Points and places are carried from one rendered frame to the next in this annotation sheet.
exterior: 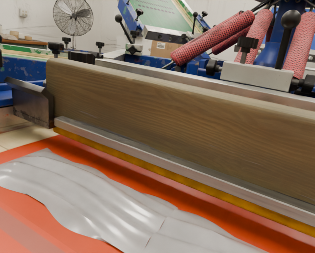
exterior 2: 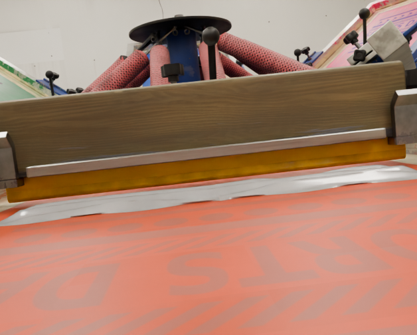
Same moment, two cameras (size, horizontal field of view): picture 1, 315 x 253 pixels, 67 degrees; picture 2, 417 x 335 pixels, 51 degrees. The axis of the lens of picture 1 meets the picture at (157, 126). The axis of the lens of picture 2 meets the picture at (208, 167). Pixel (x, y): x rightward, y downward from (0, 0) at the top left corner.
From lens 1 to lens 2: 0.26 m
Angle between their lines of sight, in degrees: 32
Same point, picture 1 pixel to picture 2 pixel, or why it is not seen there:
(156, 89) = (152, 92)
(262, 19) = (161, 56)
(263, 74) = not seen: hidden behind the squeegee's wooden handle
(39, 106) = not seen: outside the picture
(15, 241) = (115, 220)
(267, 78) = not seen: hidden behind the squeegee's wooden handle
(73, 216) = (141, 204)
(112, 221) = (177, 195)
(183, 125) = (188, 115)
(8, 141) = not seen: outside the picture
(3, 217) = (78, 223)
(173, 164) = (194, 151)
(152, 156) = (170, 153)
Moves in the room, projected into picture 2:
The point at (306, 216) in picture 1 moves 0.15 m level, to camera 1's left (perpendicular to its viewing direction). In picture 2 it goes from (305, 140) to (163, 160)
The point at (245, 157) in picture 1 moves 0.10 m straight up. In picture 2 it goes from (248, 121) to (238, 17)
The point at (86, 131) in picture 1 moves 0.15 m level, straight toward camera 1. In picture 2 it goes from (81, 163) to (194, 157)
